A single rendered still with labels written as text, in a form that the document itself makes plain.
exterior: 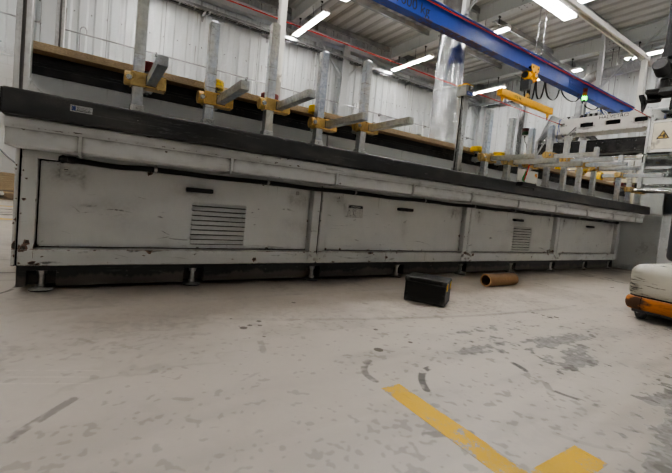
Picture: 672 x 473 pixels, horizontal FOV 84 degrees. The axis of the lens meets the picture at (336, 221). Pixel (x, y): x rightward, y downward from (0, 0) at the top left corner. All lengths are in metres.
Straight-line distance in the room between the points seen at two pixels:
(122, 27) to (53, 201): 7.60
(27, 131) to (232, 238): 0.87
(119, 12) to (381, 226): 7.81
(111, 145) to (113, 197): 0.30
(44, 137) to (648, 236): 5.17
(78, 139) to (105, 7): 7.82
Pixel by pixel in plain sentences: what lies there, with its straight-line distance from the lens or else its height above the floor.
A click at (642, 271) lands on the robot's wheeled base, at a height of 0.25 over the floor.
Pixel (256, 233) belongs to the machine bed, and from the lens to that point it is 1.93.
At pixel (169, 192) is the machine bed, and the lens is 1.81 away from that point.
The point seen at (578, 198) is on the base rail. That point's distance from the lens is 3.65.
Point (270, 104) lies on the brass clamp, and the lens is 1.69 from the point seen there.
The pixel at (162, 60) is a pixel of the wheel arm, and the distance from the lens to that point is 1.30.
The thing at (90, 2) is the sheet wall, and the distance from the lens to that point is 9.32.
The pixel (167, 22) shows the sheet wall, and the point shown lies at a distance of 9.39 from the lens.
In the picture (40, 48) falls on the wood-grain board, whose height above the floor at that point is 0.88.
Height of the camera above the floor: 0.45
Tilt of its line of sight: 3 degrees down
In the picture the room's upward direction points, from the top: 5 degrees clockwise
